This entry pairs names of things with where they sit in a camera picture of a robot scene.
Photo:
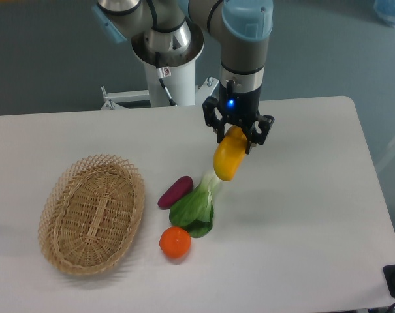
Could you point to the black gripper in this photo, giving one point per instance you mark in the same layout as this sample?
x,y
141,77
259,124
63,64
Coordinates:
x,y
240,109

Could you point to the yellow mango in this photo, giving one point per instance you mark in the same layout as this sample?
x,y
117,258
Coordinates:
x,y
230,153

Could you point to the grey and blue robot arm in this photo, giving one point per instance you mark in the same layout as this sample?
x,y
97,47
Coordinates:
x,y
242,28

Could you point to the purple sweet potato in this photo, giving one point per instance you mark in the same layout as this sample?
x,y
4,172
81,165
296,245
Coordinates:
x,y
177,191

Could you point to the green bok choy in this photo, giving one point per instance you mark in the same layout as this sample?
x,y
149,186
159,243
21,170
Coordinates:
x,y
194,212

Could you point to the orange fruit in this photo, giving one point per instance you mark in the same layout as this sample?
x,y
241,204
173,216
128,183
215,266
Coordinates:
x,y
175,242

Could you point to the oval wicker basket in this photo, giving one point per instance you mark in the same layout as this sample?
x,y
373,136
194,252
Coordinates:
x,y
92,215

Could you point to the blue bag in background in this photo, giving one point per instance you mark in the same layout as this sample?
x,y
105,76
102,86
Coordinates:
x,y
385,10

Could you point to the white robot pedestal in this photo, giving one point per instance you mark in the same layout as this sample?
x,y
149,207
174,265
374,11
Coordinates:
x,y
169,60

